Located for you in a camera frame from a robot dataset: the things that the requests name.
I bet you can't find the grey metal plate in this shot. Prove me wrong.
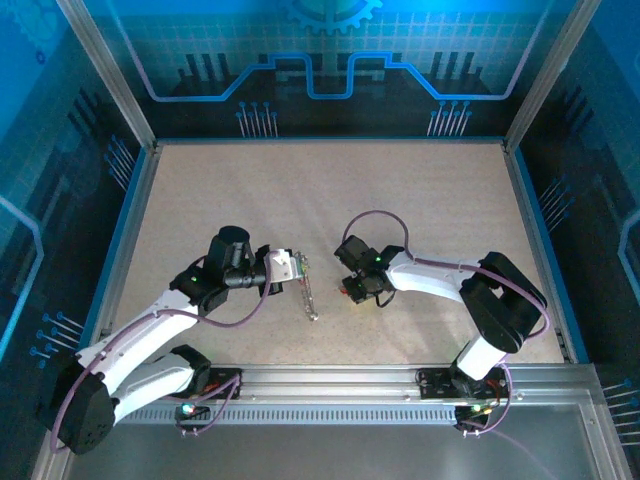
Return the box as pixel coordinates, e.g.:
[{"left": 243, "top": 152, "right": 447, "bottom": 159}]
[{"left": 64, "top": 422, "right": 601, "bottom": 480}]

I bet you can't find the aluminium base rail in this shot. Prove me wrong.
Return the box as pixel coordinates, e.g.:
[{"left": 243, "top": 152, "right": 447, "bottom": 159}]
[{"left": 102, "top": 362, "right": 601, "bottom": 409}]

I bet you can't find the grey slotted cable duct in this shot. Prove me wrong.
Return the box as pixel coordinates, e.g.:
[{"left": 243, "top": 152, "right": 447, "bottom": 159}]
[{"left": 112, "top": 403, "right": 464, "bottom": 427}]

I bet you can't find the aluminium frame post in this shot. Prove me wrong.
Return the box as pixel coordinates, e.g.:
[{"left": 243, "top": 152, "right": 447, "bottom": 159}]
[
  {"left": 54, "top": 0, "right": 159, "bottom": 151},
  {"left": 503, "top": 0, "right": 601, "bottom": 151}
]

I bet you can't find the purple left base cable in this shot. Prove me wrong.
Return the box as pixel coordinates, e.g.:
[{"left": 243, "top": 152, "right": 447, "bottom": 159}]
[{"left": 172, "top": 374, "right": 244, "bottom": 437}]

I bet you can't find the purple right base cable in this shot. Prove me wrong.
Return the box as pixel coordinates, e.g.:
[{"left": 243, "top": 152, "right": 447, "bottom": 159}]
[{"left": 457, "top": 362, "right": 551, "bottom": 480}]

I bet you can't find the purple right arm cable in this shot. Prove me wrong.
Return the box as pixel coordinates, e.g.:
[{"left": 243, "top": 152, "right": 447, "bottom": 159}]
[{"left": 342, "top": 209, "right": 551, "bottom": 364}]

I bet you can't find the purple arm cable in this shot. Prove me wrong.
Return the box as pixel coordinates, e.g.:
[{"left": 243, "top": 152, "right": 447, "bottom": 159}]
[
  {"left": 342, "top": 209, "right": 551, "bottom": 364},
  {"left": 49, "top": 249, "right": 277, "bottom": 454}
]

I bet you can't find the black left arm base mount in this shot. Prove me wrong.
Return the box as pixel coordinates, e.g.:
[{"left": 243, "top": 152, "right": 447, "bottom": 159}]
[{"left": 197, "top": 366, "right": 245, "bottom": 401}]

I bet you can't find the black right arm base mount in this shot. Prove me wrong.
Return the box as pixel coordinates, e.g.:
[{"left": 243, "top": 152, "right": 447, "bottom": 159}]
[{"left": 416, "top": 367, "right": 509, "bottom": 404}]

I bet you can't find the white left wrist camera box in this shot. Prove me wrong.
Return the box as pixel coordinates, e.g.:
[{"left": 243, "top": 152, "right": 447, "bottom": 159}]
[{"left": 266, "top": 248, "right": 296, "bottom": 282}]

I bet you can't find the black board with status lights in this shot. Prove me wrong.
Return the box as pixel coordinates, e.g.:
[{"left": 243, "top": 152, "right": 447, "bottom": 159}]
[
  {"left": 453, "top": 402, "right": 494, "bottom": 422},
  {"left": 174, "top": 401, "right": 211, "bottom": 422}
]

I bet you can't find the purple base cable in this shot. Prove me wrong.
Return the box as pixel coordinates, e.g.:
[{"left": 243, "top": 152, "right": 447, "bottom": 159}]
[
  {"left": 457, "top": 362, "right": 551, "bottom": 480},
  {"left": 172, "top": 374, "right": 244, "bottom": 437}
]

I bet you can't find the aluminium table side rail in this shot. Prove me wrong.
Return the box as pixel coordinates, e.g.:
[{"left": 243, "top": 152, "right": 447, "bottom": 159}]
[
  {"left": 92, "top": 142, "right": 164, "bottom": 346},
  {"left": 503, "top": 142, "right": 574, "bottom": 364}
]

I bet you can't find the blue table edge strip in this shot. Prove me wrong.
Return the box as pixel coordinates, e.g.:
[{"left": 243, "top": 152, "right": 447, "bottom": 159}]
[
  {"left": 79, "top": 147, "right": 151, "bottom": 346},
  {"left": 152, "top": 135, "right": 509, "bottom": 146},
  {"left": 513, "top": 145, "right": 591, "bottom": 364}
]

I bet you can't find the clear zip bag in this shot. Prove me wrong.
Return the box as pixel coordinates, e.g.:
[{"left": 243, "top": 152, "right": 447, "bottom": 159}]
[{"left": 293, "top": 251, "right": 322, "bottom": 322}]

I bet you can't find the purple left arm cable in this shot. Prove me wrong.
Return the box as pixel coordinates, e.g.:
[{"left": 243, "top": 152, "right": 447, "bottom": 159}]
[{"left": 49, "top": 249, "right": 277, "bottom": 454}]

